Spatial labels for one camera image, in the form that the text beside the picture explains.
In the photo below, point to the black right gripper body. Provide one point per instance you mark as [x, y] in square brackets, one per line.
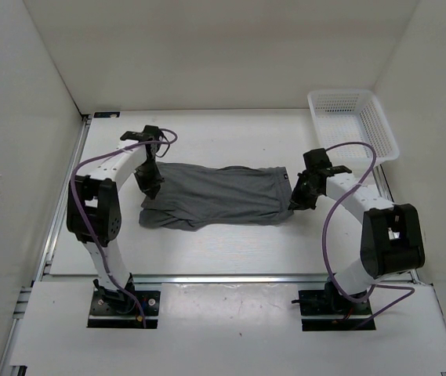
[303, 193]

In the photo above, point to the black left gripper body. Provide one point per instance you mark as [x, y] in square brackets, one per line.
[147, 175]

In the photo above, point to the grey cotton shorts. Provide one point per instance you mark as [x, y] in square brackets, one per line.
[193, 196]

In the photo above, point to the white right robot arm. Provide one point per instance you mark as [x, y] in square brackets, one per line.
[391, 236]

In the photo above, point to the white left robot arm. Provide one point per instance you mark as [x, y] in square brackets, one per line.
[93, 208]

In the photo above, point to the white perforated plastic basket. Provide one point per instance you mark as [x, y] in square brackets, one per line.
[348, 117]

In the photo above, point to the blue corner label sticker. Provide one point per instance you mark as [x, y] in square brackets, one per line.
[107, 114]

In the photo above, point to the aluminium front frame rail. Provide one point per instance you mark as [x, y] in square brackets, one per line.
[295, 278]

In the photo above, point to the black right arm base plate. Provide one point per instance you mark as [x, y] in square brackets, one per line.
[318, 314]

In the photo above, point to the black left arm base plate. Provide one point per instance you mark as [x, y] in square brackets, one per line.
[103, 313]

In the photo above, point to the aluminium left frame rail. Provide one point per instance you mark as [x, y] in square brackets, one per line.
[46, 255]

